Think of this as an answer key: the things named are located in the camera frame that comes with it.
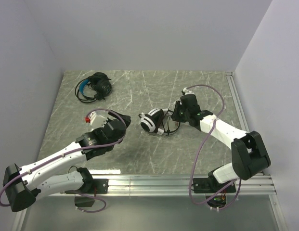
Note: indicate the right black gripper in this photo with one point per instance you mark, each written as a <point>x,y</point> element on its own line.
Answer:
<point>177,113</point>

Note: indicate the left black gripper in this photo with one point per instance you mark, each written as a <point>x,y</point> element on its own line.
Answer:
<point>121,118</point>

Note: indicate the black blue headphones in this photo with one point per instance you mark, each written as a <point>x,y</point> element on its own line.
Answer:
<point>98,82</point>

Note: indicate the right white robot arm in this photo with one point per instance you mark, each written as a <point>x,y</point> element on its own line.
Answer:
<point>208,123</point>

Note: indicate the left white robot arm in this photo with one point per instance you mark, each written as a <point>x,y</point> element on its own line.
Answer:
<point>23,186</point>

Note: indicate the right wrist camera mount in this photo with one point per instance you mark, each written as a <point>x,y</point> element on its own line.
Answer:
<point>186,91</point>

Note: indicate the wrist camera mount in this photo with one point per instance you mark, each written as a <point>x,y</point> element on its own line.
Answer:
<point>186,91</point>
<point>96,120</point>

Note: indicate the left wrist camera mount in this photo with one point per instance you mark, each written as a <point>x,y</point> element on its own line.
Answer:
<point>96,120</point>

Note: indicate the aluminium right side rail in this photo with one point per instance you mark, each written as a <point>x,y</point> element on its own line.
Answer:
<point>243,120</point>

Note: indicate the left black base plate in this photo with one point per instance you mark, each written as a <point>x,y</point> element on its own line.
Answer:
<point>99,186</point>

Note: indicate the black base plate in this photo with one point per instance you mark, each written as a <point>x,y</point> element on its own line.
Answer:
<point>99,186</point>
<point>207,185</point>

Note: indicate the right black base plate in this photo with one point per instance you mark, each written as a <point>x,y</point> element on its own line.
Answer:
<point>207,185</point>

